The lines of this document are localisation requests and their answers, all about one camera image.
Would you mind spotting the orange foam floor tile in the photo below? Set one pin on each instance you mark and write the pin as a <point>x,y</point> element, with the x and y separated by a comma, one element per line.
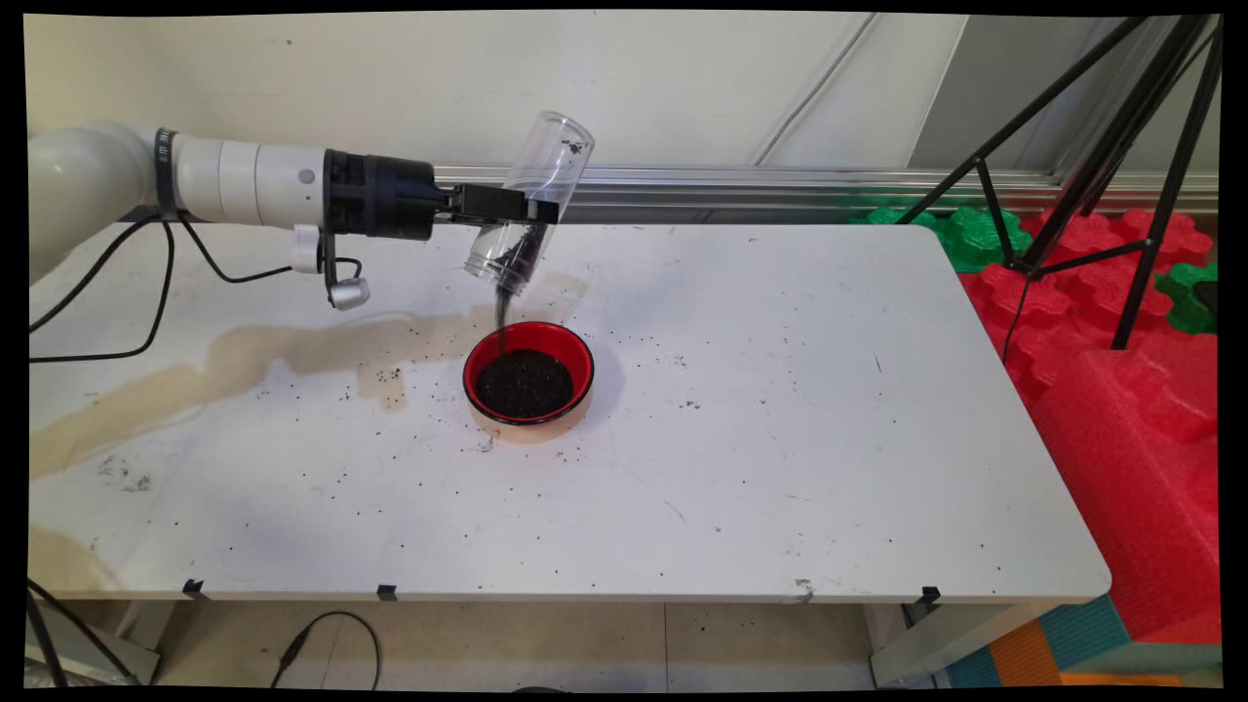
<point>1024,658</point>

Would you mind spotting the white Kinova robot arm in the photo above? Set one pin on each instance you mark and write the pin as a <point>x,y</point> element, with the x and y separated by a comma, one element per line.
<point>224,180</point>

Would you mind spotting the large red foam block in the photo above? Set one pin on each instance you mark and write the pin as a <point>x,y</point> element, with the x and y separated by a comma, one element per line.
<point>1131,487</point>

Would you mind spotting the red foam puzzle mats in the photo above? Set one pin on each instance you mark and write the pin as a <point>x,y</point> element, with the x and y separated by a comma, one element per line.
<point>1063,283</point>

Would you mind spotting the green foam puzzle piece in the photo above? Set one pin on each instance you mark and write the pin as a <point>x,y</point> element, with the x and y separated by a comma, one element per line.
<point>1189,297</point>
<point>975,239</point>

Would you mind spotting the grey table leg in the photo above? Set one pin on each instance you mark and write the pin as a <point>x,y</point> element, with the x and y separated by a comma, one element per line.
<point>97,653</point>
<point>955,639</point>

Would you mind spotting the black seeds in bowl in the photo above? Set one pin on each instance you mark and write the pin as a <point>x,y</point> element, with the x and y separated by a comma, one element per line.
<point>525,384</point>

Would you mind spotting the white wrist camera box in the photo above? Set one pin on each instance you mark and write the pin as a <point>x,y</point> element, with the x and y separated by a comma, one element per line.
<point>346,292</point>

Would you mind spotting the red bowl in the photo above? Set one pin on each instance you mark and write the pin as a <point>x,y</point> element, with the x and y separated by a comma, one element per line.
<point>546,336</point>

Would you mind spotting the white wall conduit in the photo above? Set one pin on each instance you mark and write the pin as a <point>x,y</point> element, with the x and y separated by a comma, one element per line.
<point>814,93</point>

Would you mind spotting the black tripod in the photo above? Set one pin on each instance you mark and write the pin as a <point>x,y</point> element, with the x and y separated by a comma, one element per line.
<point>1121,146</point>

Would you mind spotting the black seeds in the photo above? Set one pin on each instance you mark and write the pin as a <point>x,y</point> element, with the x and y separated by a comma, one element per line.
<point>517,255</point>
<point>525,384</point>

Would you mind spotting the teal foam floor tile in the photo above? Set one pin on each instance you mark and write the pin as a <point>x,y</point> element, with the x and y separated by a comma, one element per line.
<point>1082,634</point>

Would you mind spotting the clear plastic jar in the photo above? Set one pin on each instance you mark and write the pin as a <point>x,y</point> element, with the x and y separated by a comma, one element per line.
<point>551,156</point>

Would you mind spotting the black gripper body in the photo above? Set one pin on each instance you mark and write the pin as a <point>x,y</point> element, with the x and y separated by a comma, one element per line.
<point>385,195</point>

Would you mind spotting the aluminium wall rail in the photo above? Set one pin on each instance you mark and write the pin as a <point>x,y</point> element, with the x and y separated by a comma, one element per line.
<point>731,183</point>

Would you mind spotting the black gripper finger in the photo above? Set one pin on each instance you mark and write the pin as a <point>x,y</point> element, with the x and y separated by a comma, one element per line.
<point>507,203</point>

